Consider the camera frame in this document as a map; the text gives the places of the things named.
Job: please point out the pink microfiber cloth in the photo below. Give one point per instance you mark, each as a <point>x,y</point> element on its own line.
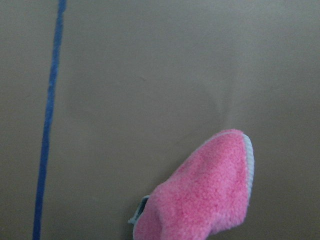
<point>209,193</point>

